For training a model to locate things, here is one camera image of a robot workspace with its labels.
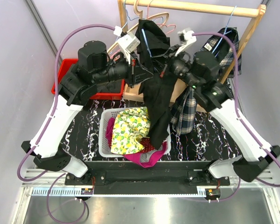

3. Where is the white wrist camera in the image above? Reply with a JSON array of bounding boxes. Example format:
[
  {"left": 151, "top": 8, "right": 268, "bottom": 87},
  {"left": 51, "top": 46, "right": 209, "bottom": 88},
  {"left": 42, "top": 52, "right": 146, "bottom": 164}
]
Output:
[
  {"left": 113, "top": 26, "right": 140, "bottom": 64},
  {"left": 175, "top": 28, "right": 196, "bottom": 56}
]

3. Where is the plaid skirt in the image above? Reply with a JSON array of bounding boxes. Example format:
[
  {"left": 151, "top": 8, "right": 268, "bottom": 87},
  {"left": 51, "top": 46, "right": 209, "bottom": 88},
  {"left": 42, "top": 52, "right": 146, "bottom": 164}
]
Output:
[{"left": 170, "top": 27, "right": 239, "bottom": 135}]

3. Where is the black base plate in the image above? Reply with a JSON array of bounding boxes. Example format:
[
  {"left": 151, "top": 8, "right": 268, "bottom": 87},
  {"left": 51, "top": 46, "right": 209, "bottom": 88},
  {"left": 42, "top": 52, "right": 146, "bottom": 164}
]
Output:
[{"left": 62, "top": 161, "right": 236, "bottom": 197}]

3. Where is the blue hanger of black skirt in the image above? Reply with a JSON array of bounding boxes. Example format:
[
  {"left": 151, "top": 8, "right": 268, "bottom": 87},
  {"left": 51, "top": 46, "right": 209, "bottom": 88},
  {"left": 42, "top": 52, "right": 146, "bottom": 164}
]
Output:
[{"left": 141, "top": 29, "right": 152, "bottom": 58}]

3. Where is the dark grey garment in bin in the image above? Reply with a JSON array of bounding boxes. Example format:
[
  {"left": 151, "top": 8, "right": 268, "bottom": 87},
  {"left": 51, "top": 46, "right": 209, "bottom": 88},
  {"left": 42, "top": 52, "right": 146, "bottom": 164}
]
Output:
[{"left": 96, "top": 80, "right": 122, "bottom": 93}]

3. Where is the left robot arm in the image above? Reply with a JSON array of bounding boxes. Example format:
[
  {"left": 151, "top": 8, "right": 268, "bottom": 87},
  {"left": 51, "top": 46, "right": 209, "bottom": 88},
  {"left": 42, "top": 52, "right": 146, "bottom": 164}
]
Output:
[{"left": 21, "top": 37, "right": 152, "bottom": 185}]

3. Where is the wooden clothes rack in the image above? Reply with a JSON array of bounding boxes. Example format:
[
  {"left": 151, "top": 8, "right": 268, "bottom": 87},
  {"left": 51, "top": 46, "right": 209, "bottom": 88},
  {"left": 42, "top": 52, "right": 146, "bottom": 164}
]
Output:
[{"left": 117, "top": 0, "right": 268, "bottom": 104}]

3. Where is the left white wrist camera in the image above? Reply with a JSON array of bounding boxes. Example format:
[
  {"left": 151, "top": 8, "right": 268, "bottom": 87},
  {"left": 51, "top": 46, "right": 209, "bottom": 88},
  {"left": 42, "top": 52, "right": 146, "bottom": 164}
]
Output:
[{"left": 113, "top": 26, "right": 140, "bottom": 64}]

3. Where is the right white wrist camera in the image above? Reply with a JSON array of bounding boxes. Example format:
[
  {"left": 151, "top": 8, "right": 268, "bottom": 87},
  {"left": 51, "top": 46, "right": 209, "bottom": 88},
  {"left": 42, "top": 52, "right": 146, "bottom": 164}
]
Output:
[{"left": 175, "top": 28, "right": 196, "bottom": 56}]

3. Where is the red polka dot skirt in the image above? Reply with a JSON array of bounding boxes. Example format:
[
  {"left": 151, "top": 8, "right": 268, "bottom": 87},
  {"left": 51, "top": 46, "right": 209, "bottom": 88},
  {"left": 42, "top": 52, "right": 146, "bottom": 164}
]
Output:
[{"left": 139, "top": 138, "right": 163, "bottom": 154}]

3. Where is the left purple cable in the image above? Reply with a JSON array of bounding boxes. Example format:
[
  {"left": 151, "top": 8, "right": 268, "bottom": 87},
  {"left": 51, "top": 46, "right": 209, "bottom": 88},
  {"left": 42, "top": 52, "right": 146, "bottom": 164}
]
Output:
[{"left": 16, "top": 24, "right": 117, "bottom": 222}]

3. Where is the black skirt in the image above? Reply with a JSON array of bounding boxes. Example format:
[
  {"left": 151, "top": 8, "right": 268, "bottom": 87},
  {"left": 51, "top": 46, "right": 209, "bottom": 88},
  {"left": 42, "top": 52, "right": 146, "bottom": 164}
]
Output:
[{"left": 135, "top": 19, "right": 177, "bottom": 149}]

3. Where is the magenta skirt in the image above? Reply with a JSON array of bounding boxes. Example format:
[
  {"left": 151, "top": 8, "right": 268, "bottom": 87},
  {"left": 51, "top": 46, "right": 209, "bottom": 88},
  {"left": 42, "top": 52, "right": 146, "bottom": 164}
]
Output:
[{"left": 105, "top": 118, "right": 168, "bottom": 168}]

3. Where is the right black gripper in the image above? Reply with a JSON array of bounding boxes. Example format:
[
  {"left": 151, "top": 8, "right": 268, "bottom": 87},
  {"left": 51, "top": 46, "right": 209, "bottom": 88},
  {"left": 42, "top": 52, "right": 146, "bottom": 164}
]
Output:
[{"left": 147, "top": 44, "right": 200, "bottom": 91}]

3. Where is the lemon print skirt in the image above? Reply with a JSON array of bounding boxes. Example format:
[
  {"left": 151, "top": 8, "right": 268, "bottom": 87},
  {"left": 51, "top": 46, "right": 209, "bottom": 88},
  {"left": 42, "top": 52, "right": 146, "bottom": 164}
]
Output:
[{"left": 111, "top": 107, "right": 150, "bottom": 155}]

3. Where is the red plastic bin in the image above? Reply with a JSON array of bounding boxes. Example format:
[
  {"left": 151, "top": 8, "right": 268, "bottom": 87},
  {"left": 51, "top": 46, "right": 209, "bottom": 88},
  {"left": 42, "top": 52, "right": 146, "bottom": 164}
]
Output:
[{"left": 57, "top": 58, "right": 125, "bottom": 100}]

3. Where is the pink wire hanger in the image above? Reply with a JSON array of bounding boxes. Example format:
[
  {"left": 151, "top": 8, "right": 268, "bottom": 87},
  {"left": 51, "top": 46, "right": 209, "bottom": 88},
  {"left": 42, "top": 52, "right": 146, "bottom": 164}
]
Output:
[{"left": 109, "top": 0, "right": 177, "bottom": 56}]

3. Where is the blue hanger of plaid skirt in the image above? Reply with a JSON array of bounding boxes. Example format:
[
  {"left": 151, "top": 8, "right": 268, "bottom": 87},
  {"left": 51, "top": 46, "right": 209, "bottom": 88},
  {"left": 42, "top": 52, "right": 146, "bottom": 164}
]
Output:
[{"left": 212, "top": 5, "right": 237, "bottom": 53}]

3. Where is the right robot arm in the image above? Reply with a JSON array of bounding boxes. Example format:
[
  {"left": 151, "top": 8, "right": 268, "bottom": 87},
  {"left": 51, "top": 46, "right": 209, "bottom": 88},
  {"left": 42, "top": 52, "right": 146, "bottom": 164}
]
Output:
[{"left": 152, "top": 45, "right": 280, "bottom": 185}]

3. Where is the wooden hanger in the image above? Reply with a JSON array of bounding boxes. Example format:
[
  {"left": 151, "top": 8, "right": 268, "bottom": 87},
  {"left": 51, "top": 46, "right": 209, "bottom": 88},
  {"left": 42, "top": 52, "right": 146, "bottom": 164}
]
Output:
[{"left": 106, "top": 0, "right": 170, "bottom": 54}]

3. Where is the light blue wire hanger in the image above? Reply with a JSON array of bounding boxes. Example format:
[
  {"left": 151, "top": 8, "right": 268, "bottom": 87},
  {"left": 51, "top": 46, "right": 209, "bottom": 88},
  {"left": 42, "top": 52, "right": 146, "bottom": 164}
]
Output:
[{"left": 117, "top": 0, "right": 129, "bottom": 33}]

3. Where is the white plastic basket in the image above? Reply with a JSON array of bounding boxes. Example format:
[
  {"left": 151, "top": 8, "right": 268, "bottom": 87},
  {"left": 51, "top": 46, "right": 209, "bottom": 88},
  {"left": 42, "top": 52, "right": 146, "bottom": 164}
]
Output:
[{"left": 98, "top": 106, "right": 171, "bottom": 158}]

